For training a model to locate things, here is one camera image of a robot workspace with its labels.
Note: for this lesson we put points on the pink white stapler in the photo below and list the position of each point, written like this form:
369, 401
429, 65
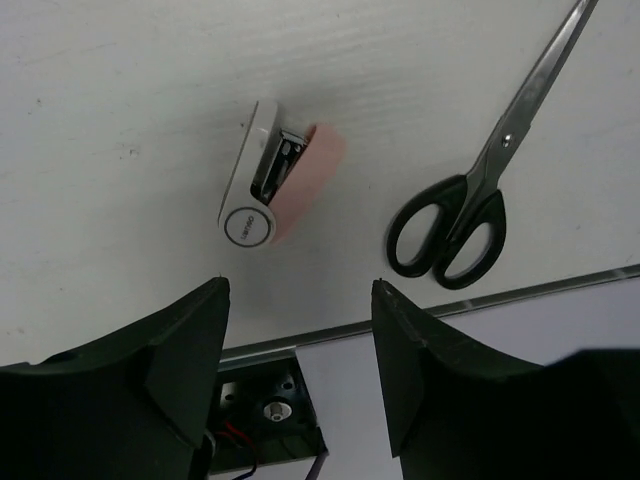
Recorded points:
278, 174

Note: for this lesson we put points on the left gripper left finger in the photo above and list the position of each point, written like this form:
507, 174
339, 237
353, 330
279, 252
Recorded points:
130, 405

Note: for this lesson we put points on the black handled scissors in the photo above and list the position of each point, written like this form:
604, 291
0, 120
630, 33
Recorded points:
465, 202

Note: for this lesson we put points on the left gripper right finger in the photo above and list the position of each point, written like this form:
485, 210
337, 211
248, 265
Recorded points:
459, 409

